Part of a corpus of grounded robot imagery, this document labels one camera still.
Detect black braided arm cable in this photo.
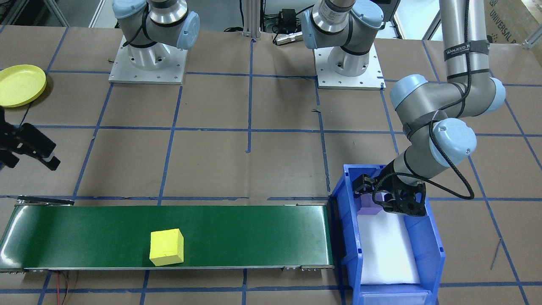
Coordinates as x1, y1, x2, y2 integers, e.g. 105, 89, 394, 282
372, 0, 475, 211

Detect white foam pad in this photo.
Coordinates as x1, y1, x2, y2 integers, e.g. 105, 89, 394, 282
358, 203, 421, 286

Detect yellow foam block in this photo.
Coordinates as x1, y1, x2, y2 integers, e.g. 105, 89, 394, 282
149, 228, 185, 267

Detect grey metal frame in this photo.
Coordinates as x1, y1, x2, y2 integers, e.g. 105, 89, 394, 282
0, 0, 107, 28

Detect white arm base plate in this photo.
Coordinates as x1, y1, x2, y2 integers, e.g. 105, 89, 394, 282
314, 42, 386, 90
108, 35, 190, 85

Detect yellow plate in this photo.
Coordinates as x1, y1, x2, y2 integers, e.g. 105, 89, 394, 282
0, 64, 47, 108

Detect aluminium profile post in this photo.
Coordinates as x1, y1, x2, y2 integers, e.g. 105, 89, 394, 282
241, 0, 264, 40

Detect white metal frame bars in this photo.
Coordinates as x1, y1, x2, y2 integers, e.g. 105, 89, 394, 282
393, 0, 444, 41

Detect blue plastic bin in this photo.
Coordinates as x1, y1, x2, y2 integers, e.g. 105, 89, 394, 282
330, 164, 447, 305

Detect black power adapter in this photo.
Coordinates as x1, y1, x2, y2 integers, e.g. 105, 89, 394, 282
279, 8, 298, 27

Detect black velcro cable strap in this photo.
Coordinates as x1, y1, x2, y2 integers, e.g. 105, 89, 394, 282
443, 39, 490, 62

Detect black box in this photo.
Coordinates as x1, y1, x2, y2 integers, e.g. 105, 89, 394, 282
373, 0, 401, 17

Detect silver cylindrical connector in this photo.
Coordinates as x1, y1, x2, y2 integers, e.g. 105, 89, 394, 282
273, 33, 304, 45

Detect brown cardboard box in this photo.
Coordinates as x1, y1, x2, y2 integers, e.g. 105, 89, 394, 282
484, 0, 542, 45

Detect purple foam block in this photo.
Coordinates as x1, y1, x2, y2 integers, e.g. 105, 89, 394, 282
359, 193, 384, 217

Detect green conveyor belt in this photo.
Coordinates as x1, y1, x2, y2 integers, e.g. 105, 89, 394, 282
0, 196, 335, 274

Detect thin red wire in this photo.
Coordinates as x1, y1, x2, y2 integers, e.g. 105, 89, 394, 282
56, 271, 71, 305

